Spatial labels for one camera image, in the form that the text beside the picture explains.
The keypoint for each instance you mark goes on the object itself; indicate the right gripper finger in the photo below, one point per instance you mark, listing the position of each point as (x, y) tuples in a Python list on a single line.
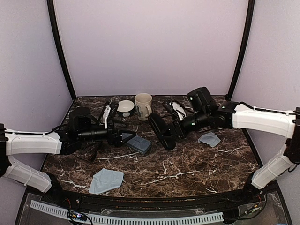
[(169, 127), (167, 138)]

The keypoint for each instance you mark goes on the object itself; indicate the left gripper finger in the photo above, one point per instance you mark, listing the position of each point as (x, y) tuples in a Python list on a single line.
[(128, 134), (127, 142)]

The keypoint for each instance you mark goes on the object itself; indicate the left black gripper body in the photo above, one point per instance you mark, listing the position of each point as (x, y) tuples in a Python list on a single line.
[(111, 139)]

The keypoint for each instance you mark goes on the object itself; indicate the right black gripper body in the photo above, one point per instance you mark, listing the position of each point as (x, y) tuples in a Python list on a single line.
[(201, 120)]

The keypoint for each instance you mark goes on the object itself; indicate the black glasses case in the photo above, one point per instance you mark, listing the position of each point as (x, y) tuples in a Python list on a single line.
[(158, 124)]

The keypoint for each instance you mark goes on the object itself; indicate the small blue cleaning cloth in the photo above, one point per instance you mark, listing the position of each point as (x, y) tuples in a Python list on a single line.
[(210, 139)]

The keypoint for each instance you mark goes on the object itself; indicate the thick black-frame sunglasses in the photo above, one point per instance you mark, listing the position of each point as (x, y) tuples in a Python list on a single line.
[(95, 147)]

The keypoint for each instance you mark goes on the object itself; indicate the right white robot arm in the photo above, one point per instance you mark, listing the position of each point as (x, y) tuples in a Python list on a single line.
[(239, 115)]

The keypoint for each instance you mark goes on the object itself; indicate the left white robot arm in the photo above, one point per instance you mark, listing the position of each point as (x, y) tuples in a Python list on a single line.
[(62, 140)]

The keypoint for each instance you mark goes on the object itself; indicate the blue-grey glasses case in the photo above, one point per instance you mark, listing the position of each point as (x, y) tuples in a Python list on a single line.
[(139, 144)]

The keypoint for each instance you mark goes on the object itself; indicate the white and teal bowl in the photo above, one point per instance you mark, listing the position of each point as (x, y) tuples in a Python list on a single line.
[(126, 108)]

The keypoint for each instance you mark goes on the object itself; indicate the cream seahorse mug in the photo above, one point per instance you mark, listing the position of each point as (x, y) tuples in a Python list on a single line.
[(143, 103)]

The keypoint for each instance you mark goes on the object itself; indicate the large blue cleaning cloth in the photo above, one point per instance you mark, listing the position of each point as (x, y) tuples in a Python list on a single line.
[(105, 180)]

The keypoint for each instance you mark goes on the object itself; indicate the green circuit board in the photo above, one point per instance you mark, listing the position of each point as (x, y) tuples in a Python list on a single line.
[(76, 216)]

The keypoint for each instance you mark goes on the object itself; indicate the thin wire-frame sunglasses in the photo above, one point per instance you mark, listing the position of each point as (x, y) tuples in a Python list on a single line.
[(170, 116)]

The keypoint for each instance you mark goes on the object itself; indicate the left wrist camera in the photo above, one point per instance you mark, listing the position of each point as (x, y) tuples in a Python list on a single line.
[(108, 112)]

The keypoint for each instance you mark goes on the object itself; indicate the black front table rail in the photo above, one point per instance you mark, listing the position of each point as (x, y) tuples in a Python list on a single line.
[(79, 201)]

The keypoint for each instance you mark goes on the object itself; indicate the white slotted cable duct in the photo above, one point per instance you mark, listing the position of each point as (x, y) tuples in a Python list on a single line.
[(118, 217)]

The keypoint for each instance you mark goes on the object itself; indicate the black right frame post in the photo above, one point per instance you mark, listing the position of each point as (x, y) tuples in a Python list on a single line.
[(242, 51)]

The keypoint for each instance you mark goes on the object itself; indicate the black frame post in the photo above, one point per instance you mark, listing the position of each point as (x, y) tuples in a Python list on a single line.
[(59, 48), (242, 51)]

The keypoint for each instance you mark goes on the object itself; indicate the black left frame post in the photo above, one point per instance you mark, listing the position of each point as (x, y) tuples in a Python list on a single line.
[(59, 48)]

